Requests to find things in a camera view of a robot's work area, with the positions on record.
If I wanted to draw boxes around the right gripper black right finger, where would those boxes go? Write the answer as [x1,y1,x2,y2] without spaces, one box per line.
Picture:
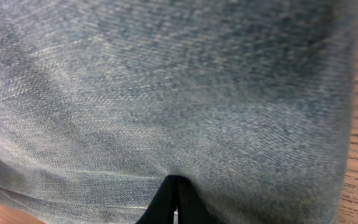
[177,176,217,224]

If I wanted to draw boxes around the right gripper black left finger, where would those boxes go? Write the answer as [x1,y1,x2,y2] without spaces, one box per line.
[136,175,178,224]

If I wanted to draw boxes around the light blue denim jeans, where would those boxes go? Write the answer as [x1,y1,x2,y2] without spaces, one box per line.
[0,0,358,223]

